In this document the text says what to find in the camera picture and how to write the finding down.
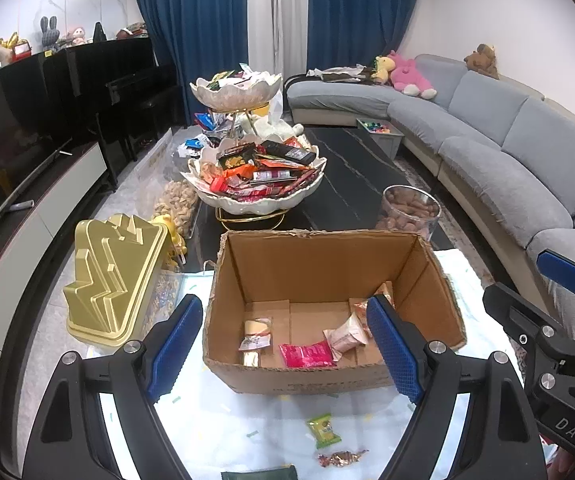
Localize blue curtain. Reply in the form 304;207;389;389
130;0;250;128
307;0;425;73

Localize orange beige snack packet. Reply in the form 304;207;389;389
350;282;393;341

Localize pink snack packet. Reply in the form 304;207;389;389
280;341;338;370

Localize yellow clear snack packet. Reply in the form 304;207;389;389
240;317;273;367

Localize brown plush toy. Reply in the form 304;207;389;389
464;44;499;80

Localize pile of snacks, large bowl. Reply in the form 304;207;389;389
190;140;323;198

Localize pile of snacks, small bowl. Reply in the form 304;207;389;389
202;62;273;88

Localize clear container of peanuts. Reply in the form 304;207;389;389
153;180;200;236

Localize black television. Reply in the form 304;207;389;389
0;52;75;261

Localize scattered snack packets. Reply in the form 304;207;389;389
177;110;228;158

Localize cardboard box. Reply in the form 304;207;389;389
202;229;468;395

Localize white table cloth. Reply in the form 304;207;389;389
92;247;533;480

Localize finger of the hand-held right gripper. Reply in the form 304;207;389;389
536;249;575;301
482;282;575;377

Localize yellow green plush toy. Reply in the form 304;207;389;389
370;55;397;85

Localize green yellow candy packet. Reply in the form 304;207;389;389
307;412;342;450

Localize gold ribbon gift box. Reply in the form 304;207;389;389
0;32;33;66

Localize grey curved sofa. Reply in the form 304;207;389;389
286;54;575;341

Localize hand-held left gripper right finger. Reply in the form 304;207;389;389
366;296;548;480

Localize grey television cabinet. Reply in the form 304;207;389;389
0;137;110;461

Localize person's right hand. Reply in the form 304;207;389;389
542;445;575;480

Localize foil wrapped candy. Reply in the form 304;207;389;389
317;449;369;468

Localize grey storage bin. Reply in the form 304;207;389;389
356;117;404;158

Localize white sheer curtain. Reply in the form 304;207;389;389
244;0;313;126

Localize dark green packet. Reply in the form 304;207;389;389
220;465;298;480

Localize clear plastic bag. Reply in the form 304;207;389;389
130;130;203;221

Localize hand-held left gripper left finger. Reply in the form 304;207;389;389
22;294;204;480

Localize clear jar of nuts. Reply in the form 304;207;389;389
375;185;441;241

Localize black piano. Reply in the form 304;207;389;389
42;37;183;161

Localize small yellow plush toy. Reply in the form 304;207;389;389
150;214;188;261

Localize pink plush toy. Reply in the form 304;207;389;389
386;50;438;100

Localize stack of books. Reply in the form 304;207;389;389
116;22;148;40

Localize clothes pile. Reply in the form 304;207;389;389
307;62;381;83

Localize white tiered bowl stand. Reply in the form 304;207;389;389
181;67;328;231

